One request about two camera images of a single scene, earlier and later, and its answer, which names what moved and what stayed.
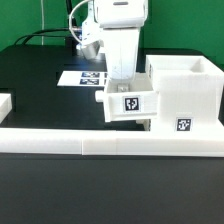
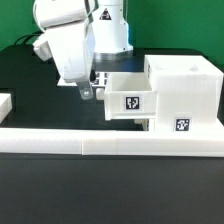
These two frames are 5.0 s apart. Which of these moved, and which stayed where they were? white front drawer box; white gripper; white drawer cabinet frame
Moved: white gripper
Stayed: white front drawer box; white drawer cabinet frame
